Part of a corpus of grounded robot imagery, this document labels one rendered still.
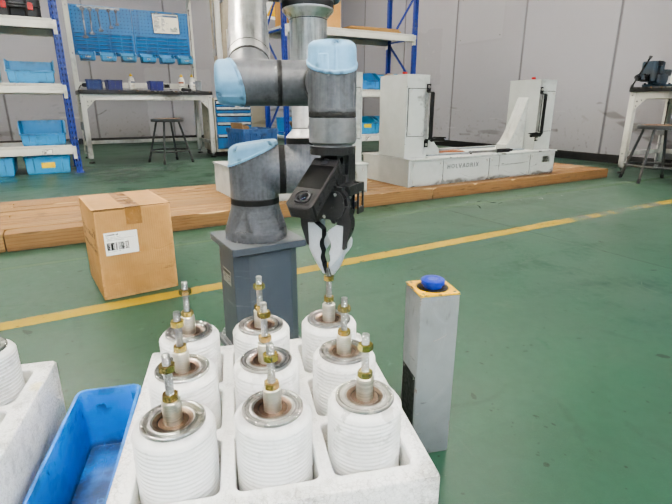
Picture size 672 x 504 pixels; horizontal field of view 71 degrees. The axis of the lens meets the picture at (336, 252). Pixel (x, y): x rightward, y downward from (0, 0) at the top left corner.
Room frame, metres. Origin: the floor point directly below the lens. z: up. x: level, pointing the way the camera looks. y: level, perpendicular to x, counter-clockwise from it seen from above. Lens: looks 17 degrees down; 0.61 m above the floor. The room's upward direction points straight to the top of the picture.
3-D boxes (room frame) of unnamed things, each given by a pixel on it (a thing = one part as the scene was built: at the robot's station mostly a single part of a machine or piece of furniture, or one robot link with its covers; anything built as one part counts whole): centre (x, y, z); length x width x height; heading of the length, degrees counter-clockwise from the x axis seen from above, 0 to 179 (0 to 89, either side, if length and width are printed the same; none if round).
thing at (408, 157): (3.76, -0.99, 0.45); 1.51 x 0.57 x 0.74; 120
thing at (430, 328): (0.75, -0.16, 0.16); 0.07 x 0.07 x 0.31; 12
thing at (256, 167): (1.14, 0.19, 0.47); 0.13 x 0.12 x 0.14; 99
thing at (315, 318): (0.76, 0.01, 0.25); 0.08 x 0.08 x 0.01
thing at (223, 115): (6.24, 1.38, 0.35); 0.59 x 0.47 x 0.69; 30
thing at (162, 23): (6.25, 2.05, 1.54); 0.32 x 0.02 x 0.25; 120
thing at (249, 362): (0.62, 0.10, 0.25); 0.08 x 0.08 x 0.01
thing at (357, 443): (0.53, -0.04, 0.16); 0.10 x 0.10 x 0.18
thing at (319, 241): (0.78, 0.02, 0.38); 0.06 x 0.03 x 0.09; 153
